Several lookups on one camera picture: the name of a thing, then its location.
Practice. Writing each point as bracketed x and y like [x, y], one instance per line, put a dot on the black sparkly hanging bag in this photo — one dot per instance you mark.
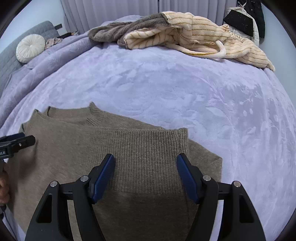
[239, 23]

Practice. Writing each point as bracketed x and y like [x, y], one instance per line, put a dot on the grey brown fleece garment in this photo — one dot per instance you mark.
[115, 32]

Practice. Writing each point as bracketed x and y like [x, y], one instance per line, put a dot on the small floral fabric piece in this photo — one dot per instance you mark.
[51, 42]

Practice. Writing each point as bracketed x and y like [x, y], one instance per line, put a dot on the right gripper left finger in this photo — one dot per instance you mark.
[51, 221]

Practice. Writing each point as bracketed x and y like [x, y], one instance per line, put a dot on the grey window curtain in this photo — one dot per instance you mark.
[81, 16]

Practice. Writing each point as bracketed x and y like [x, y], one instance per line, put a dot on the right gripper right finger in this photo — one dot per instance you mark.
[239, 217]

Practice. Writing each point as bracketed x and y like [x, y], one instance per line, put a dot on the cream striped fleece garment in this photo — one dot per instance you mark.
[197, 36]

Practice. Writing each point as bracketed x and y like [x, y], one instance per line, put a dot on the black hanging coat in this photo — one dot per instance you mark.
[253, 8]

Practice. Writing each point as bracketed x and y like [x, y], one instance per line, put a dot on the olive brown knit sweater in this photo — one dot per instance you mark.
[145, 198]

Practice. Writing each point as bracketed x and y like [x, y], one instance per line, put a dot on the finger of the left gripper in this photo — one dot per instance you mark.
[21, 143]
[12, 137]

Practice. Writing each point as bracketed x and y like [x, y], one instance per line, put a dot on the lavender plush bed blanket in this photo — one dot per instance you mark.
[83, 99]

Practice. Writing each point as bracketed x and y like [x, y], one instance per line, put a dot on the white hanging garment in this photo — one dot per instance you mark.
[255, 37]

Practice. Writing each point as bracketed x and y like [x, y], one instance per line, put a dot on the round white pleated cushion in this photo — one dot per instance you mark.
[30, 47]

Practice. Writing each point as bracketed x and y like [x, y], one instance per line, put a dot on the person left hand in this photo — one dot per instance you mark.
[4, 183]

